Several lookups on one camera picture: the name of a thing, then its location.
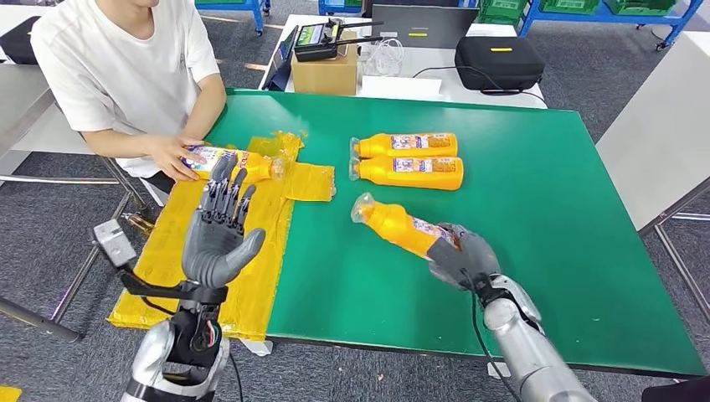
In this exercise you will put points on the green plastic crate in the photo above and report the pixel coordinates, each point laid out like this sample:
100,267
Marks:
638,5
499,8
571,5

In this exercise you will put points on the black remote controller with antennas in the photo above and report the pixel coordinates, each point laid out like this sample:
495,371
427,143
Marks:
313,44

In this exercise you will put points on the white tape piece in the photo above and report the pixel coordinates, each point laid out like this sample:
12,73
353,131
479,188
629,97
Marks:
258,347

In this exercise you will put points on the yellow taped mat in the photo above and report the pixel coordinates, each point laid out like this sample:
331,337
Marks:
166,261

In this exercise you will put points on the person's right forearm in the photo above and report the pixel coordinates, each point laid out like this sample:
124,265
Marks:
116,143

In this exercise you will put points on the dark blue tablet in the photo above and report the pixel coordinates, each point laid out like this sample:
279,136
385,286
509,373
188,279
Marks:
280,72

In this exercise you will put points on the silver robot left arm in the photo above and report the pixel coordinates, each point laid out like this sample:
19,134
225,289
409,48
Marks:
150,360

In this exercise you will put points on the brown cardboard box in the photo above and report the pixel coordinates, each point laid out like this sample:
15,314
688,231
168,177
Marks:
324,75

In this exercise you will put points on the person's right hand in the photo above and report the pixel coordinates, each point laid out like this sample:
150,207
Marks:
169,155

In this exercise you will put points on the orange detergent bottle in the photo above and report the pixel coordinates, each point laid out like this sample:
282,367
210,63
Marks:
383,173
394,224
377,147
258,165

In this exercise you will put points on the yellow floor marker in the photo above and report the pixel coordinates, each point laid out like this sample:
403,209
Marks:
8,394

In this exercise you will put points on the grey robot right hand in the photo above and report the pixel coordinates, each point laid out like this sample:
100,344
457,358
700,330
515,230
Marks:
466,258

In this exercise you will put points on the black case with yellow label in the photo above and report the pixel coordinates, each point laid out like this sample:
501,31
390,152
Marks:
499,69
19,44

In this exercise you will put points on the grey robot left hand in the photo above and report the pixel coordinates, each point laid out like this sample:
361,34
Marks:
213,249

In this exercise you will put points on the brass table foot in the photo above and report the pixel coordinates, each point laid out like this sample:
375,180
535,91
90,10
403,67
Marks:
138,222

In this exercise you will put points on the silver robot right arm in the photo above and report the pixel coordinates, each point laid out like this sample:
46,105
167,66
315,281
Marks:
527,355

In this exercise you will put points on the grey side table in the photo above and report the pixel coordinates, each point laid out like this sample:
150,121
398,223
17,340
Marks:
654,139

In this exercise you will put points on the white flat box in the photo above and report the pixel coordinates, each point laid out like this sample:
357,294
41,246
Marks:
399,87

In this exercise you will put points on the person's left forearm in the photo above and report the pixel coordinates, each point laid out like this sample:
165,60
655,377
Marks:
208,111

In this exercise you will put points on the steel side table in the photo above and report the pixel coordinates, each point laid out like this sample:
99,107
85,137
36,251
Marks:
22,100

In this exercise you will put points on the person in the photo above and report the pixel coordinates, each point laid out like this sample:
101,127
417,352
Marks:
122,72

